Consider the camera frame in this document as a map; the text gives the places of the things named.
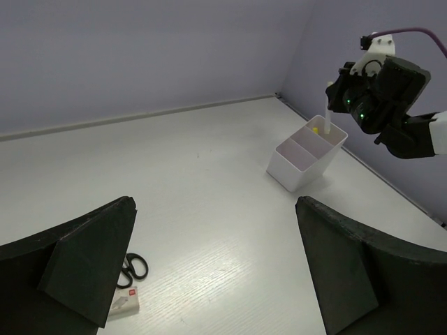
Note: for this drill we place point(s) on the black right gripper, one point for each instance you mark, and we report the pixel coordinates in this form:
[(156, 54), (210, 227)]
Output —
[(355, 94)]

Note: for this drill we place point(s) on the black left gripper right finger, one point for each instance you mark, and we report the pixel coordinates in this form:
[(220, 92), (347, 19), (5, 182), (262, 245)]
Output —
[(367, 281)]

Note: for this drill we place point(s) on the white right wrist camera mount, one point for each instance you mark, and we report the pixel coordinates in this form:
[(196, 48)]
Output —
[(376, 50)]

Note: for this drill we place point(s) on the white divided pen holder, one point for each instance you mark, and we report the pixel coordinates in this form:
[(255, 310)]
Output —
[(305, 156)]

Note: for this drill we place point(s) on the pale yellow capped marker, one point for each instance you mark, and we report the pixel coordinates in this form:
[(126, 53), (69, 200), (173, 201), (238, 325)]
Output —
[(327, 122)]

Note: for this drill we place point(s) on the white eraser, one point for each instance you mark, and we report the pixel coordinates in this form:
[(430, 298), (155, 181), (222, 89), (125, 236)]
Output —
[(125, 301)]

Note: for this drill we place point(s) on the black handled scissors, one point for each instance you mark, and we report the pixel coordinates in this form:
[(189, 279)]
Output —
[(134, 268)]

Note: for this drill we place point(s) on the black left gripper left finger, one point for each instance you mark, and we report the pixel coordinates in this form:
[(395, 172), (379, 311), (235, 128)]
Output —
[(62, 280)]

